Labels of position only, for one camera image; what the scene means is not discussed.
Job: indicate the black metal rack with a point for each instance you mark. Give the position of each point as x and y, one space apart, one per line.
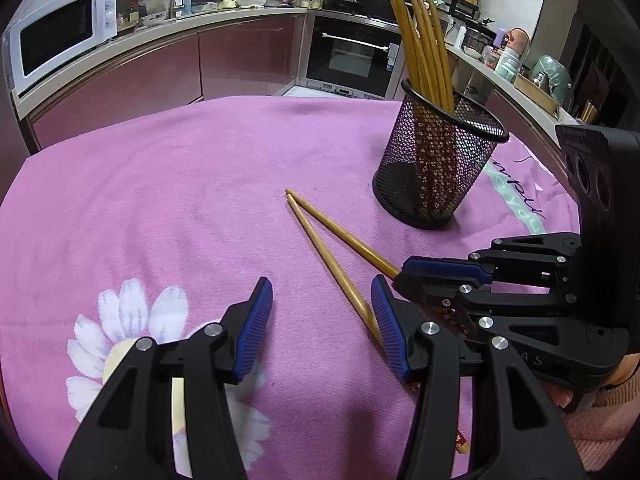
462 7

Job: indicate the green plastic bag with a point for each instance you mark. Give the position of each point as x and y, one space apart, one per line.
555 72

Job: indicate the pink printed towel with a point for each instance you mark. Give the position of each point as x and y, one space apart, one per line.
150 185

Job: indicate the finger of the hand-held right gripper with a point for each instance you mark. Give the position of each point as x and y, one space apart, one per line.
430 292
450 269

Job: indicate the wok with glass lid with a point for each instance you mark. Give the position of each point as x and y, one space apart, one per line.
345 1

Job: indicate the white microwave oven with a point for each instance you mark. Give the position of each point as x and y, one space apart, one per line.
55 35

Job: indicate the person's right hand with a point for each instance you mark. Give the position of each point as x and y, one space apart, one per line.
562 401

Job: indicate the clear plastic bag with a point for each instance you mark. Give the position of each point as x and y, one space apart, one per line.
152 2

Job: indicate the pink kitchen cabinet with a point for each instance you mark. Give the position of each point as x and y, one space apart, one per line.
150 70

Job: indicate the pink cup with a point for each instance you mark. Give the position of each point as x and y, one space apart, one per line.
520 40

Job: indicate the purple bottle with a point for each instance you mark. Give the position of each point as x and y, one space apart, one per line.
502 39

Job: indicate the bunch of wooden chopsticks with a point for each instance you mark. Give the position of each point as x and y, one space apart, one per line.
425 60

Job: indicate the white and green cup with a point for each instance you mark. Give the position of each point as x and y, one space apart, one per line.
510 67

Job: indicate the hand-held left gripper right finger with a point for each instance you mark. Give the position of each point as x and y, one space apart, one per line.
390 330

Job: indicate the person's right forearm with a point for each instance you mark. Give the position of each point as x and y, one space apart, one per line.
605 430

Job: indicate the blue plastic bottle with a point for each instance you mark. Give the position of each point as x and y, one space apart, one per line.
187 2

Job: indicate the dark wooden shelf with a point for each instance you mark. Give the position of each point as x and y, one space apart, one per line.
600 60

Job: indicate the white plastic bottle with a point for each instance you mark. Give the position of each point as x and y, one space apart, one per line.
178 2

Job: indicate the black mesh utensil holder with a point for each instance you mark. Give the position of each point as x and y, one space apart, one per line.
400 175

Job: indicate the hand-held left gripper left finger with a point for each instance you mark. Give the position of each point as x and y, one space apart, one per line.
255 330

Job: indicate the black built-in oven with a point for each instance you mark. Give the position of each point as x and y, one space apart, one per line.
345 55

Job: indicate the cardboard box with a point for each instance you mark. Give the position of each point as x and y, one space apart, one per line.
542 97

